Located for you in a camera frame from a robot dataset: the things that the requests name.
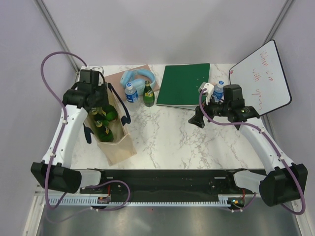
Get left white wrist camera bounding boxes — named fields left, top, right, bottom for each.
left=82, top=66, right=104, bottom=75

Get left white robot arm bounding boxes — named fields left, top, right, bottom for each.
left=31, top=69, right=109, bottom=193

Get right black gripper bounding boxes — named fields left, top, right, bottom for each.
left=189, top=92, right=231, bottom=128

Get blue cap water bottle front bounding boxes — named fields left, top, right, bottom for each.
left=125, top=82, right=138, bottom=103

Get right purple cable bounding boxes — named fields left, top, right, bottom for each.
left=198, top=88, right=307, bottom=216

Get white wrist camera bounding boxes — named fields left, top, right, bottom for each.
left=198, top=82, right=214, bottom=105
left=82, top=66, right=104, bottom=75

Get green glass bottle yellow cap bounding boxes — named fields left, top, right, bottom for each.
left=90, top=109, right=102, bottom=121

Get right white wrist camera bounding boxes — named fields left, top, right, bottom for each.
left=198, top=82, right=214, bottom=105

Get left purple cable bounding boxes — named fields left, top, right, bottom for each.
left=40, top=51, right=131, bottom=223

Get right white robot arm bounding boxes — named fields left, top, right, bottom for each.
left=189, top=83, right=308, bottom=215

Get purple cable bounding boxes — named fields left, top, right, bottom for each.
left=198, top=88, right=307, bottom=216
left=40, top=51, right=131, bottom=223

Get blue cap water bottle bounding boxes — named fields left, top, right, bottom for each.
left=212, top=81, right=224, bottom=102
left=125, top=82, right=138, bottom=103

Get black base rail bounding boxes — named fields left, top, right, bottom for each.
left=80, top=170, right=252, bottom=202

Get beige canvas tote bag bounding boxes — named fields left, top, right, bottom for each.
left=84, top=83, right=137, bottom=166

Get green binder folder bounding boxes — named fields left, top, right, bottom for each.
left=157, top=63, right=210, bottom=110

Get light blue headphones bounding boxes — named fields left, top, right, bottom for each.
left=120, top=68, right=156, bottom=95

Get white cable duct strip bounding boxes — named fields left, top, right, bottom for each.
left=60, top=196, right=243, bottom=207

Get small whiteboard with writing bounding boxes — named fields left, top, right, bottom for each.
left=229, top=40, right=292, bottom=116

